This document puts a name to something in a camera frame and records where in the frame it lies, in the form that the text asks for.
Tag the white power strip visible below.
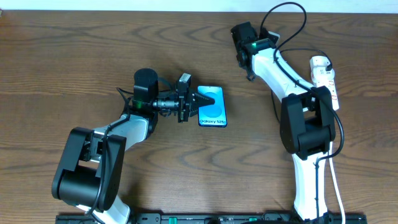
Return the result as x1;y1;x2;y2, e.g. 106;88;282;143
310;55;340;110

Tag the blue Galaxy smartphone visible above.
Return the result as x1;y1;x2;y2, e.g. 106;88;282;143
198;86;228;128

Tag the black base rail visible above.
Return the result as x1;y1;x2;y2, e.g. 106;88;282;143
55;212;368;224

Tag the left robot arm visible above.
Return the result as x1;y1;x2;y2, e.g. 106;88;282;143
52;68;215;223

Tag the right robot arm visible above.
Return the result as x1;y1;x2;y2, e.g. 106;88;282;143
231;22;336;223

